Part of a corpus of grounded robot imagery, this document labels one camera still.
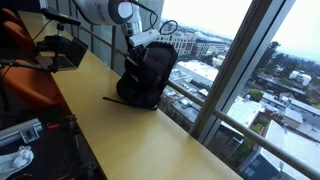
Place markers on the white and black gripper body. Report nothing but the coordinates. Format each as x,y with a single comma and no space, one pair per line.
136,53

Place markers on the black backpack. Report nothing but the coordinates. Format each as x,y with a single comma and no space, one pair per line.
144,81

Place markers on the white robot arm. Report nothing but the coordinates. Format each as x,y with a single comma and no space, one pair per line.
123,13

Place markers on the open laptop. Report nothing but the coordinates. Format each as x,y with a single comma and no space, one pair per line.
69,61

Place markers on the orange chair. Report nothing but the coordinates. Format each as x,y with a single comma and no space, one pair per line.
17,31
35,87

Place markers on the white cloth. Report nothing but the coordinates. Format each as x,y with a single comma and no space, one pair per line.
14,162

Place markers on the metal window railing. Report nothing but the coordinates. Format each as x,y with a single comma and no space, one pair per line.
221,94

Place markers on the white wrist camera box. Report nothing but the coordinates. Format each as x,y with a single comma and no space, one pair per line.
144,37

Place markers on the black camera on stand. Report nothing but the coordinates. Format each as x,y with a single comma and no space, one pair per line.
51,14

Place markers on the red handled clamp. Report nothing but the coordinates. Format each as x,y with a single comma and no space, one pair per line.
61,122

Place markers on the aluminium rail bracket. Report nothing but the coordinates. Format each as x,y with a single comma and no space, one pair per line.
27,131

